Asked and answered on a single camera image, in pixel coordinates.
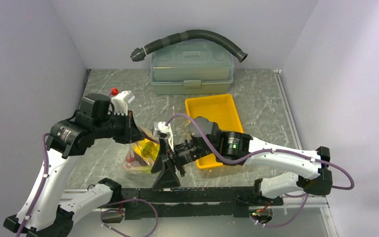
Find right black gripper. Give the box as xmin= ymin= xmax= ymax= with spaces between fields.
xmin=151 ymin=137 xmax=216 ymax=190

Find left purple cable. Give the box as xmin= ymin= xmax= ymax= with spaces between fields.
xmin=14 ymin=132 xmax=51 ymax=237

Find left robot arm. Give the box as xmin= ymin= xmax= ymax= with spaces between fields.
xmin=3 ymin=90 xmax=144 ymax=237

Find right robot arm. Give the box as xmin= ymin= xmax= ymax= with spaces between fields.
xmin=151 ymin=117 xmax=333 ymax=205

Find grey plastic storage box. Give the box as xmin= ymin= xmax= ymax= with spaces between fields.
xmin=151 ymin=40 xmax=234 ymax=95

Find yellow plastic tray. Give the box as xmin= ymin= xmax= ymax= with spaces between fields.
xmin=185 ymin=94 xmax=244 ymax=169

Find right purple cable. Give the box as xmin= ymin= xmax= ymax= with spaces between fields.
xmin=165 ymin=113 xmax=355 ymax=229

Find black corrugated hose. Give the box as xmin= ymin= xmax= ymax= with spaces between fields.
xmin=130 ymin=29 xmax=248 ymax=63

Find yellow toy bananas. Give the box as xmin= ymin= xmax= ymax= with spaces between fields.
xmin=132 ymin=139 xmax=159 ymax=161

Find clear zip top bag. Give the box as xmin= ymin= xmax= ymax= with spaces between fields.
xmin=123 ymin=128 xmax=159 ymax=174

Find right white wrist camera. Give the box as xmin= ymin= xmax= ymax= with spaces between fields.
xmin=152 ymin=121 xmax=174 ymax=149

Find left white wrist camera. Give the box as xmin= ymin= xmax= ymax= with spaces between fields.
xmin=109 ymin=87 xmax=135 ymax=115

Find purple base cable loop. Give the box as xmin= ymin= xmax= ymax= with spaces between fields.
xmin=100 ymin=199 xmax=159 ymax=237

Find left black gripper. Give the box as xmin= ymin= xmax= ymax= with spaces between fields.
xmin=93 ymin=109 xmax=145 ymax=144

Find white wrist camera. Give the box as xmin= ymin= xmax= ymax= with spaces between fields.
xmin=152 ymin=121 xmax=174 ymax=149
xmin=109 ymin=87 xmax=135 ymax=115

